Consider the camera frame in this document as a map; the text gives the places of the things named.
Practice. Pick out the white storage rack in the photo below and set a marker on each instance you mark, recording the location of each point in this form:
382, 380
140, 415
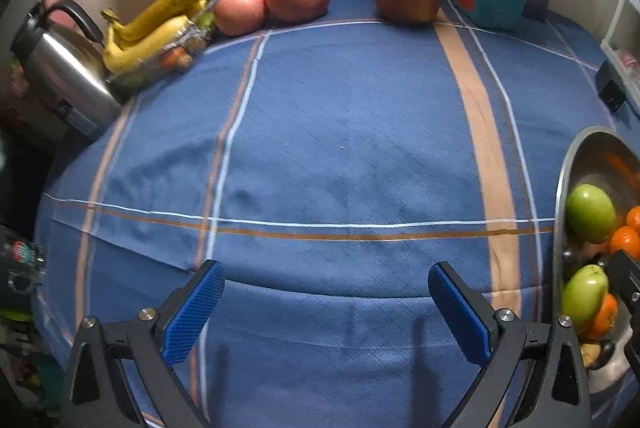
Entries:
616, 20

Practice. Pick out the blue plaid tablecloth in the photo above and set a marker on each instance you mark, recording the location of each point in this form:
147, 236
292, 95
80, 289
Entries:
325, 133

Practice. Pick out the stainless steel bowl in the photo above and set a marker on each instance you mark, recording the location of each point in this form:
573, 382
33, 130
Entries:
595, 158

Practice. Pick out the stainless steel thermos jug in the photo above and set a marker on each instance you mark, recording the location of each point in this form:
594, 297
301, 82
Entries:
65, 73

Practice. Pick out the plastic bag with red contents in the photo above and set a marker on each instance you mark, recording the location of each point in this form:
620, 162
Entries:
627, 58

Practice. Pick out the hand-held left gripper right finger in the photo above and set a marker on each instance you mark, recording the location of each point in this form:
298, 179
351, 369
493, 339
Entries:
460, 318

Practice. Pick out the packet with red label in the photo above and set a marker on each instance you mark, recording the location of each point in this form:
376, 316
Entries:
22, 253

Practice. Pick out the yellow banana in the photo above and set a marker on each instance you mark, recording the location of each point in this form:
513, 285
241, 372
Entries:
165, 5
200, 8
150, 40

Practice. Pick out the black power adapter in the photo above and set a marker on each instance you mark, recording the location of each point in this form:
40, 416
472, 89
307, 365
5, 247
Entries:
611, 88

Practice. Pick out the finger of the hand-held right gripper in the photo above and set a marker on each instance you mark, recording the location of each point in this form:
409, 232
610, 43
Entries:
625, 275

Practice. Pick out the clear plastic fruit tray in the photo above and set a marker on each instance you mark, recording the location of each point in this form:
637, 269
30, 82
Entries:
150, 70

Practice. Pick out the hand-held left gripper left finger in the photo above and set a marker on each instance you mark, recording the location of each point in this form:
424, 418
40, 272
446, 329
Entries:
195, 318

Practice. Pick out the small orange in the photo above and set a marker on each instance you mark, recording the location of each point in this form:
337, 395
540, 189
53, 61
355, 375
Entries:
175, 55

